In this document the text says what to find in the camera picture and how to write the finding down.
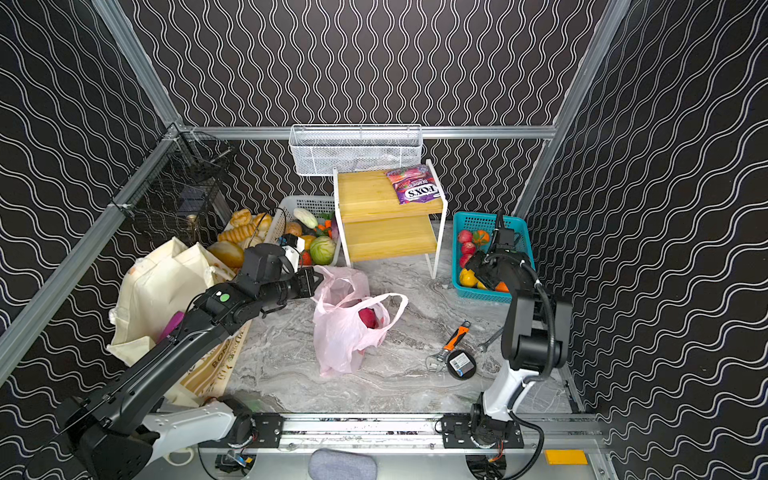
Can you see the wooden two-tier shelf rack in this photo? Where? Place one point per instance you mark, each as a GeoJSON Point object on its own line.
{"type": "Point", "coordinates": [374, 225]}

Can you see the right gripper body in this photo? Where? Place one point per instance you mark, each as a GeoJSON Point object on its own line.
{"type": "Point", "coordinates": [501, 247]}

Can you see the green cabbage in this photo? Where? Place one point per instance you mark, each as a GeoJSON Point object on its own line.
{"type": "Point", "coordinates": [322, 250]}

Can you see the long braided bread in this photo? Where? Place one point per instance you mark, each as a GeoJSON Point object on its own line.
{"type": "Point", "coordinates": [238, 234]}

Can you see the purple Fox's candy bag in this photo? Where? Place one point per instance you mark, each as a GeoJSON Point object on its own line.
{"type": "Point", "coordinates": [414, 184]}

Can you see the white wire wall basket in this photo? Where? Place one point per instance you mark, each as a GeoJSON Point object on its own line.
{"type": "Point", "coordinates": [322, 149]}

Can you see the pink dragon fruit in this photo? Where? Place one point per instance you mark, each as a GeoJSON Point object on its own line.
{"type": "Point", "coordinates": [369, 318]}

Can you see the black wire wall basket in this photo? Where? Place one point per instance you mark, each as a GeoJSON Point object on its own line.
{"type": "Point", "coordinates": [182, 196]}

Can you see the white plastic vegetable basket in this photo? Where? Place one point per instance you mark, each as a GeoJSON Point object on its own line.
{"type": "Point", "coordinates": [322, 208]}

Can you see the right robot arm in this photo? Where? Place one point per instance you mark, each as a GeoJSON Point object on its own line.
{"type": "Point", "coordinates": [533, 343]}

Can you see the cream canvas tote bag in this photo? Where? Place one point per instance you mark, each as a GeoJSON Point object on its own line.
{"type": "Point", "coordinates": [157, 287]}

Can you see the red apple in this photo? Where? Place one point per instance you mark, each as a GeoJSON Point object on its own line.
{"type": "Point", "coordinates": [465, 236]}

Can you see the silver wrench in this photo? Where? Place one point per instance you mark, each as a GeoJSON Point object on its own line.
{"type": "Point", "coordinates": [484, 346]}

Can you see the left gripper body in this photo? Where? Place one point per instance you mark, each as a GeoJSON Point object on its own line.
{"type": "Point", "coordinates": [308, 282]}

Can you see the black round tape measure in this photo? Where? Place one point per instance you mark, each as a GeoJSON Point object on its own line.
{"type": "Point", "coordinates": [461, 365]}

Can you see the grey cloth pad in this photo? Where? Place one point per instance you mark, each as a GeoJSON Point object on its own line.
{"type": "Point", "coordinates": [326, 464]}

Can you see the metal base rail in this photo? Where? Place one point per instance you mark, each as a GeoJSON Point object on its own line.
{"type": "Point", "coordinates": [383, 433]}

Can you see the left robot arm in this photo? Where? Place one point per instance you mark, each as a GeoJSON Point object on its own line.
{"type": "Point", "coordinates": [114, 432]}

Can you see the purple snack packet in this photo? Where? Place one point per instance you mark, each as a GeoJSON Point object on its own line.
{"type": "Point", "coordinates": [172, 324]}

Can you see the large bread loaf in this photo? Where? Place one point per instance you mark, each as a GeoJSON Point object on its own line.
{"type": "Point", "coordinates": [231, 254]}

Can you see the teal plastic fruit basket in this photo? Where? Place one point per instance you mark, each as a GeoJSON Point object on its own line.
{"type": "Point", "coordinates": [476, 221]}

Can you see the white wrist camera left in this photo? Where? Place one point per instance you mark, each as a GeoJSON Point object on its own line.
{"type": "Point", "coordinates": [293, 247]}

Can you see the orange box cutter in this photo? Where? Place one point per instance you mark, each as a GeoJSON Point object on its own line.
{"type": "Point", "coordinates": [437, 362]}

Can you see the pink plastic grocery bag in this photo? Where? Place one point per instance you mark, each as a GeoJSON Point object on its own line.
{"type": "Point", "coordinates": [340, 338]}

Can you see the brown potato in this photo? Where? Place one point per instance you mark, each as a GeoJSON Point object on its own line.
{"type": "Point", "coordinates": [293, 228]}

